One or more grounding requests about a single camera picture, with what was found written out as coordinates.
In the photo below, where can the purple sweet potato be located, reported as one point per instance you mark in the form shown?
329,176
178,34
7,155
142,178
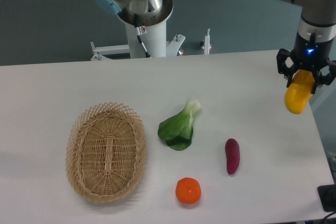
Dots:
232,151

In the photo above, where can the orange tangerine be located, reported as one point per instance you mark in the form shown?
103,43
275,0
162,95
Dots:
188,191

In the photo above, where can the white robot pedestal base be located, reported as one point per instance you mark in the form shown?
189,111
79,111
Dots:
145,25

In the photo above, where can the woven wicker basket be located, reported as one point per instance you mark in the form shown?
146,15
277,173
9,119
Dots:
106,152

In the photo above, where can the black device at table edge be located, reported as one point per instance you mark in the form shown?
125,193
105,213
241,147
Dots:
327,197

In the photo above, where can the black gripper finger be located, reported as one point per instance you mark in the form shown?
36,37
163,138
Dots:
319,78
287,72

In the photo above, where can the green bok choy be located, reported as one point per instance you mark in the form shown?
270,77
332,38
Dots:
177,131

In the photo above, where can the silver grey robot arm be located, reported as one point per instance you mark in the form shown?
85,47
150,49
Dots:
317,22

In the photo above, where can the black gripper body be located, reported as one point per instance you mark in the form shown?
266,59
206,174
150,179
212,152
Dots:
307,57

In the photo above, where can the yellow mango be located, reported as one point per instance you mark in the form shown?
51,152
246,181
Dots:
298,93

